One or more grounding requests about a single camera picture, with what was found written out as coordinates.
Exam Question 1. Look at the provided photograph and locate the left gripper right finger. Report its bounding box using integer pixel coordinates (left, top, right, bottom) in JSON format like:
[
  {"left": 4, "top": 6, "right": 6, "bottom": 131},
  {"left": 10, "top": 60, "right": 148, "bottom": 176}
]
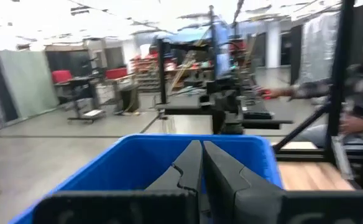
[{"left": 203, "top": 141, "right": 363, "bottom": 224}]

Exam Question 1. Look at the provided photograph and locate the monitor with blue screen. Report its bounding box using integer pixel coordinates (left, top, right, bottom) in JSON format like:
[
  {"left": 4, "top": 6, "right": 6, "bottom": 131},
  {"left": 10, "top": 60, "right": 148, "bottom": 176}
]
[{"left": 214, "top": 23, "right": 231, "bottom": 77}]

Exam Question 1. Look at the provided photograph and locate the dark cabinet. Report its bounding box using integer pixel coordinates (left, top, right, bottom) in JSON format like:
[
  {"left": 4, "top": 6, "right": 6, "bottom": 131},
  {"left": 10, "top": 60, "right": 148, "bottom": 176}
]
[{"left": 118, "top": 83, "right": 141, "bottom": 113}]

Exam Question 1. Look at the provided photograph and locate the backlit computer keyboard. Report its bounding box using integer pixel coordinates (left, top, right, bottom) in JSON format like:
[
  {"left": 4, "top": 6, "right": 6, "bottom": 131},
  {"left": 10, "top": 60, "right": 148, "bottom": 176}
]
[{"left": 242, "top": 93, "right": 274, "bottom": 121}]

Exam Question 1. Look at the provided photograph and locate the white pillar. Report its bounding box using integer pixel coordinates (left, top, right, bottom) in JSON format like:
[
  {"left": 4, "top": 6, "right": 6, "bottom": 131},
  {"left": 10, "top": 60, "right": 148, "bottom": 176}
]
[{"left": 265, "top": 21, "right": 282, "bottom": 68}]

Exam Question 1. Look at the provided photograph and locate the silver curtain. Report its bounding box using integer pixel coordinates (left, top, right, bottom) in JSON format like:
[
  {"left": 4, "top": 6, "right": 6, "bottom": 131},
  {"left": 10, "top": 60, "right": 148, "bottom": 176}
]
[{"left": 298, "top": 11, "right": 341, "bottom": 85}]

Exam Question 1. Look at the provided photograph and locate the pale green partition panel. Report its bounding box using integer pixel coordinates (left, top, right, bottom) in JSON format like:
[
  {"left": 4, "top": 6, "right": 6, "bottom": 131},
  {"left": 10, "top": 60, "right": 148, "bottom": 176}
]
[{"left": 0, "top": 49, "right": 60, "bottom": 119}]

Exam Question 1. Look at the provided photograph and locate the person's hand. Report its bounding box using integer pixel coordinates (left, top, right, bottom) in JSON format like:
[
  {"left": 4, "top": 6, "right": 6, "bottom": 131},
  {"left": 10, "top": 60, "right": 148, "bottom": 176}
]
[
  {"left": 257, "top": 86, "right": 291, "bottom": 101},
  {"left": 339, "top": 114, "right": 363, "bottom": 135}
]

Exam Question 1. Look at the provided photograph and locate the black standing desk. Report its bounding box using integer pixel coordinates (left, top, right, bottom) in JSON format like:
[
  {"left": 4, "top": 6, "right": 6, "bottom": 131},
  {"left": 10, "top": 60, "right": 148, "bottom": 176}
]
[{"left": 53, "top": 75, "right": 108, "bottom": 124}]

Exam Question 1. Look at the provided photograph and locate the storage shelf with red items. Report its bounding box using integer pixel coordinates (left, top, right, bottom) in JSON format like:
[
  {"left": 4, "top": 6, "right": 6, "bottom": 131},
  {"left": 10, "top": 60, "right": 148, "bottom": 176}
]
[{"left": 131, "top": 51, "right": 161, "bottom": 91}]

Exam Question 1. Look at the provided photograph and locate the person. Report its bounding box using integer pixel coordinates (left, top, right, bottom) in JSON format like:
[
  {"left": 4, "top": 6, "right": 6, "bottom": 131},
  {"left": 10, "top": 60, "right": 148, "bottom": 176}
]
[{"left": 257, "top": 34, "right": 363, "bottom": 149}]

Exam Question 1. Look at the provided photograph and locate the black aluminium extrusion frame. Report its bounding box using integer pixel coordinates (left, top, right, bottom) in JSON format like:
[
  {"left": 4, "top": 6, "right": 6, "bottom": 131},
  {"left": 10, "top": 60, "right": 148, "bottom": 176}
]
[{"left": 273, "top": 0, "right": 363, "bottom": 190}]

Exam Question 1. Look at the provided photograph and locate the blue plastic bin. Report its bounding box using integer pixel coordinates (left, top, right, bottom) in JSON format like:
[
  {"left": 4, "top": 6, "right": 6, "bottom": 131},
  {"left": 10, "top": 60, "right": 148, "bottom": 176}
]
[{"left": 9, "top": 133, "right": 284, "bottom": 224}]

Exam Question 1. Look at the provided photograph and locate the gray desk top with pole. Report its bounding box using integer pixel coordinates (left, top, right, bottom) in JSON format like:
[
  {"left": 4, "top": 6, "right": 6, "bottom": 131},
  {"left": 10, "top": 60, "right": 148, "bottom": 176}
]
[{"left": 154, "top": 93, "right": 215, "bottom": 116}]

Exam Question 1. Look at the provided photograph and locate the black metal pole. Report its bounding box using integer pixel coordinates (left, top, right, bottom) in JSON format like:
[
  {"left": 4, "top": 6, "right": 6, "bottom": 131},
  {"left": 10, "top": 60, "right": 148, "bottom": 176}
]
[{"left": 155, "top": 39, "right": 169, "bottom": 106}]

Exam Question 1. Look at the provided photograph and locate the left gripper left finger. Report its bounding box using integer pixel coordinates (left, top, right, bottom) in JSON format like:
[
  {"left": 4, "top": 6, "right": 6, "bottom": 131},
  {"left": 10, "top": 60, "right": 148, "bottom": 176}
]
[{"left": 34, "top": 139, "right": 203, "bottom": 224}]

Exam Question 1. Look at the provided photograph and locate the black flat panel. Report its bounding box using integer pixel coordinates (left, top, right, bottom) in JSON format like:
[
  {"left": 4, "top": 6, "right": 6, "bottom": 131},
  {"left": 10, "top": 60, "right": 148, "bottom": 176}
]
[{"left": 242, "top": 119, "right": 294, "bottom": 131}]

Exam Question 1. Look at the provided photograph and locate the red office chair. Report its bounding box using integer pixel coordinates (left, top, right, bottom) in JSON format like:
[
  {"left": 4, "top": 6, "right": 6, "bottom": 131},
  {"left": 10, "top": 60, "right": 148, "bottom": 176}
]
[
  {"left": 104, "top": 67, "right": 129, "bottom": 81},
  {"left": 50, "top": 69, "right": 74, "bottom": 85}
]

